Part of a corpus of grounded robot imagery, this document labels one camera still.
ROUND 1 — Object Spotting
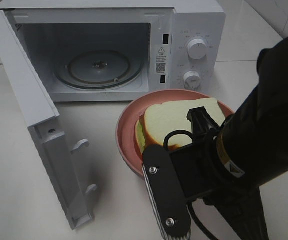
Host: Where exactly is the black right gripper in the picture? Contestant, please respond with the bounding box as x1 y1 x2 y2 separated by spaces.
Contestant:
170 106 224 203

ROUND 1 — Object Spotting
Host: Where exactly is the white bread sandwich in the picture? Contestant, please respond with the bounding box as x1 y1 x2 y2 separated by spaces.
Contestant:
134 98 225 155

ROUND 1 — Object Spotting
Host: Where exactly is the pink round plate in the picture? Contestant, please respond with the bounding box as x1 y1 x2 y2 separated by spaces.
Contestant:
115 88 236 180

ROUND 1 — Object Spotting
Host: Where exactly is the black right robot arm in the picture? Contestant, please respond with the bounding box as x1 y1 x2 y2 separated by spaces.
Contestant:
170 37 288 240

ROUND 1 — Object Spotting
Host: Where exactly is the lower white timer knob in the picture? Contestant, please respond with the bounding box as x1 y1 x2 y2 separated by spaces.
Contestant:
183 71 201 90

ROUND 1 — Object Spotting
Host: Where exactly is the upper white power knob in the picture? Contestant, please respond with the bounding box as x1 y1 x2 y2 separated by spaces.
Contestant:
187 37 208 60

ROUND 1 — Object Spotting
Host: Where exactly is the glass microwave turntable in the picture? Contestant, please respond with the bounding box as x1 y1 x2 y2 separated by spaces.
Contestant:
54 49 144 90

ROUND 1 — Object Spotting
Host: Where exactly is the white microwave oven body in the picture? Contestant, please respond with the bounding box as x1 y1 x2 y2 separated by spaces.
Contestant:
0 0 226 102

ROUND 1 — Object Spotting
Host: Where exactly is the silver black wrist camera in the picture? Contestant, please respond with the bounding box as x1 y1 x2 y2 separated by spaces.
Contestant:
142 144 191 240

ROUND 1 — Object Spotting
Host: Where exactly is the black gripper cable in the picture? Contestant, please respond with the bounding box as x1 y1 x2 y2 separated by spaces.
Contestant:
163 131 222 240

